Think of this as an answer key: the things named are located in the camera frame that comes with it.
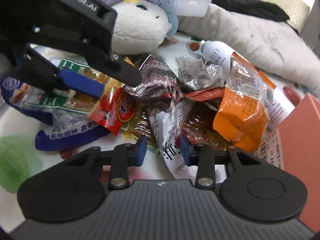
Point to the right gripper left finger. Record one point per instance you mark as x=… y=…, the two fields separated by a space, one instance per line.
x=124 y=156

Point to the grey duvet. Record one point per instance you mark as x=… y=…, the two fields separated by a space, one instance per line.
x=271 y=46

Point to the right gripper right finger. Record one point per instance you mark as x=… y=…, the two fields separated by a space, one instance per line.
x=202 y=156

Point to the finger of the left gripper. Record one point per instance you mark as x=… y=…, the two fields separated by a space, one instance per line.
x=124 y=71
x=81 y=83

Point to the penguin plush toy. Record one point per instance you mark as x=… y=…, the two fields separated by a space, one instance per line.
x=141 y=27

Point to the red yellow brown stick snack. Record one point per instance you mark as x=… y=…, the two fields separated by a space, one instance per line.
x=114 y=108

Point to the orange snack bag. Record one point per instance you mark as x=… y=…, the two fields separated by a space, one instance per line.
x=243 y=115

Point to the white spray bottle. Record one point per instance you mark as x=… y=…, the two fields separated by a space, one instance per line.
x=221 y=54

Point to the pink box base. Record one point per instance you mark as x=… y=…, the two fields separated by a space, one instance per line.
x=294 y=147

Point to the blue white snack bag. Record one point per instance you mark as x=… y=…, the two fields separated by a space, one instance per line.
x=65 y=129

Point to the black clothes pile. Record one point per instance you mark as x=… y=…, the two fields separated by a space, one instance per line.
x=256 y=8

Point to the silver wrapper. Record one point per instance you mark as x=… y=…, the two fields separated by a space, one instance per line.
x=199 y=74

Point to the red brown sachet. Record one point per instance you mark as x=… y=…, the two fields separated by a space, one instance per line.
x=205 y=94

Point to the dark clear snack bag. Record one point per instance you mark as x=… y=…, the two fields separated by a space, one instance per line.
x=164 y=114

